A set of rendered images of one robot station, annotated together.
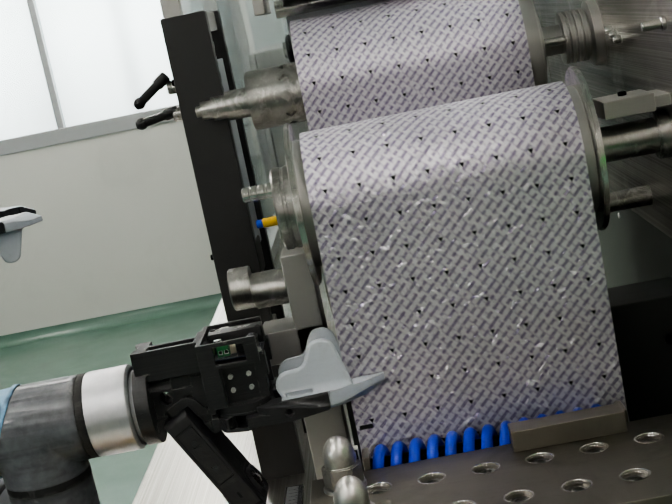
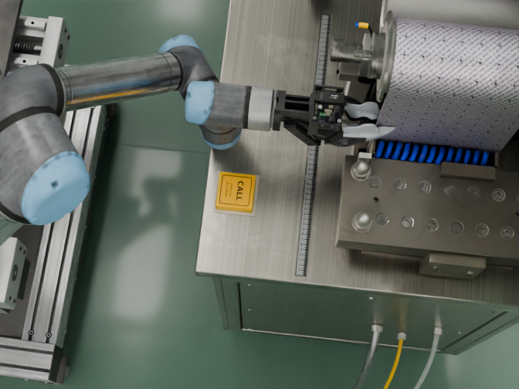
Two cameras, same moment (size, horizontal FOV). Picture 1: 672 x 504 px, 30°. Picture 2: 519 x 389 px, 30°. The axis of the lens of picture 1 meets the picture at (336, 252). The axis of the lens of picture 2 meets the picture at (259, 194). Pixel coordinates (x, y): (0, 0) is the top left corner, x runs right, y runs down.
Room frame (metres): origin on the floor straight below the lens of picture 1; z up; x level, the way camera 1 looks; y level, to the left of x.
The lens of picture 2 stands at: (0.47, 0.19, 2.70)
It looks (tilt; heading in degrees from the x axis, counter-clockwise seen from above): 74 degrees down; 2
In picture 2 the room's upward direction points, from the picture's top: 2 degrees clockwise
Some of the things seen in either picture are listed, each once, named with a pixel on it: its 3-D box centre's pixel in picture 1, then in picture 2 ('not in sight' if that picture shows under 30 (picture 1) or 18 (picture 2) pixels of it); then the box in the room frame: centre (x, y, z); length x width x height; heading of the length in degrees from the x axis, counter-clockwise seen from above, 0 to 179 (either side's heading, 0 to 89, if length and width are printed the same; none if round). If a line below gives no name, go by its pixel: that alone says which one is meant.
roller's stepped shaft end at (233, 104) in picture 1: (223, 106); not in sight; (1.37, 0.09, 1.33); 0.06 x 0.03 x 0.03; 87
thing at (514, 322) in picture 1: (476, 339); (445, 127); (1.05, -0.10, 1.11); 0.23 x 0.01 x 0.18; 87
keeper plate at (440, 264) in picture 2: not in sight; (451, 267); (0.83, -0.15, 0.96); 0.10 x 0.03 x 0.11; 87
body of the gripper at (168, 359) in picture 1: (208, 383); (309, 112); (1.06, 0.13, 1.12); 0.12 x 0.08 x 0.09; 87
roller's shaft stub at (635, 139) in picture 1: (629, 140); not in sight; (1.10, -0.27, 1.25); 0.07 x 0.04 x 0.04; 87
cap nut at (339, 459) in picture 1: (340, 461); (361, 167); (0.99, 0.03, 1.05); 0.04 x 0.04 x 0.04
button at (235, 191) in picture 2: not in sight; (235, 191); (0.97, 0.26, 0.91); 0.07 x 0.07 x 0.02; 87
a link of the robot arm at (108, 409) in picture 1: (121, 408); (262, 107); (1.07, 0.21, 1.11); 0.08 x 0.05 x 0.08; 177
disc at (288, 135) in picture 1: (302, 204); (384, 56); (1.11, 0.02, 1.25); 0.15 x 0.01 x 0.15; 177
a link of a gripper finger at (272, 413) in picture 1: (279, 406); (340, 132); (1.03, 0.07, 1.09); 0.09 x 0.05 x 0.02; 86
